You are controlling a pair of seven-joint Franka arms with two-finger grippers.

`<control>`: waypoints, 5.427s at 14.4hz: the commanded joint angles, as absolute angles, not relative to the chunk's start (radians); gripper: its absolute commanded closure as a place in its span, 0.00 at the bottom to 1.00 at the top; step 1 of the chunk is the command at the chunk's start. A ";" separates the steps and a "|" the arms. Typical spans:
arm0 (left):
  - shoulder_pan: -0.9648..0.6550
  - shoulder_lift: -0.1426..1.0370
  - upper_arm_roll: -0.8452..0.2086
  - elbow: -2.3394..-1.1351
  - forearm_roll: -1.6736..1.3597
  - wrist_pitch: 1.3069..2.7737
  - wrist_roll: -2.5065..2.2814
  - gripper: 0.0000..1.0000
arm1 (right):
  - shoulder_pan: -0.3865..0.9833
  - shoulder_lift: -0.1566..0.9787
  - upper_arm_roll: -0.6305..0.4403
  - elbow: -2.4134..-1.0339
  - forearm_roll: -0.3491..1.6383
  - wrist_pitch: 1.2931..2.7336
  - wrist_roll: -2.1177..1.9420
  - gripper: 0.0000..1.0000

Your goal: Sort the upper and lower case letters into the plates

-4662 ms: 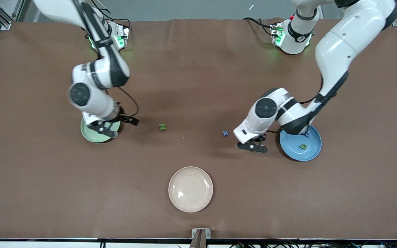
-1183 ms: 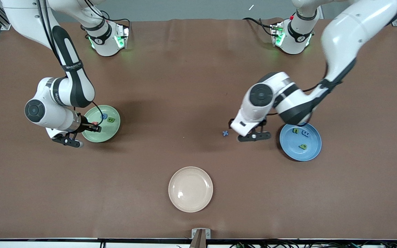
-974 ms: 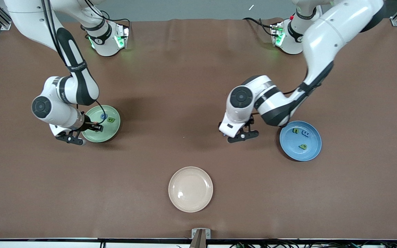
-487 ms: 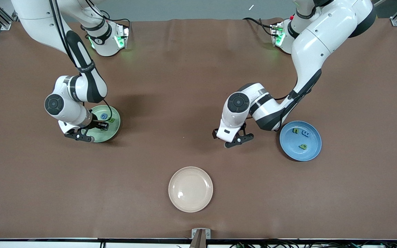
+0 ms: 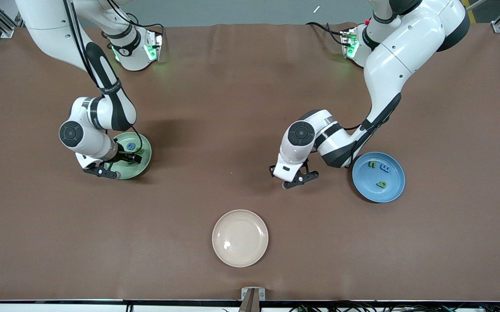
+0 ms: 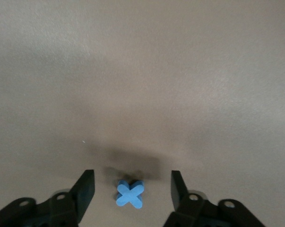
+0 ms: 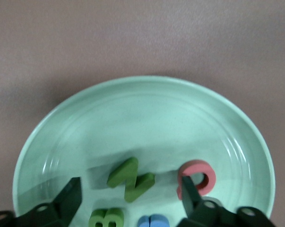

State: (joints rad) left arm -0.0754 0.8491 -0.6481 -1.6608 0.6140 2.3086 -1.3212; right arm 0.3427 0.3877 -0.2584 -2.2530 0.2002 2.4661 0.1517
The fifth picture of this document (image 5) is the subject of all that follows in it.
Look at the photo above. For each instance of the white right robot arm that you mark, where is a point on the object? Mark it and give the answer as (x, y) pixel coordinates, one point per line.
(46, 21)

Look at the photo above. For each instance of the grey metal camera bracket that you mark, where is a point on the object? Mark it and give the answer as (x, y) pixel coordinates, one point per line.
(252, 303)

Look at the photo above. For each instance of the light green plate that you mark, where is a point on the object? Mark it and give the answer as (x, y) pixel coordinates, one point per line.
(139, 167)

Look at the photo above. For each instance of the green foam lowercase q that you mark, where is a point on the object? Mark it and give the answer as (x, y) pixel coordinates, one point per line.
(383, 185)

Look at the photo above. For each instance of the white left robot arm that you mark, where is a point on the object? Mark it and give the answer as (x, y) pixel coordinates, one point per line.
(401, 47)

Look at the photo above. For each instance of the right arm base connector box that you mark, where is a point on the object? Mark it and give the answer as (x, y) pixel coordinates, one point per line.
(154, 45)

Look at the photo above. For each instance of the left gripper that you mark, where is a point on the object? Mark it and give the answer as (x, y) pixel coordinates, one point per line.
(271, 167)

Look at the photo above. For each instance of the brown table cover sheet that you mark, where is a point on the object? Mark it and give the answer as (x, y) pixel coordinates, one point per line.
(250, 108)

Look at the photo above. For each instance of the blue plate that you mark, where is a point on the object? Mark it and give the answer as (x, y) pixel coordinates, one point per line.
(388, 193)

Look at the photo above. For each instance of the blue foam lowercase m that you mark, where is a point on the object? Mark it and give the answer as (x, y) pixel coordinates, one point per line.
(385, 168)

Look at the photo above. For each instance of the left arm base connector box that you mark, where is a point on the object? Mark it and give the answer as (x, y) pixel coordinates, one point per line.
(349, 43)

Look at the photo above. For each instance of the beige plate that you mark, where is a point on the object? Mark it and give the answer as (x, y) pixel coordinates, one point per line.
(240, 238)

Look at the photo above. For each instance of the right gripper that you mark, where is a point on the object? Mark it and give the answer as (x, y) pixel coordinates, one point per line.
(124, 154)

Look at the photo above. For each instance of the blue foam letter G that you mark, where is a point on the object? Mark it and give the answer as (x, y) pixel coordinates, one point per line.
(128, 146)

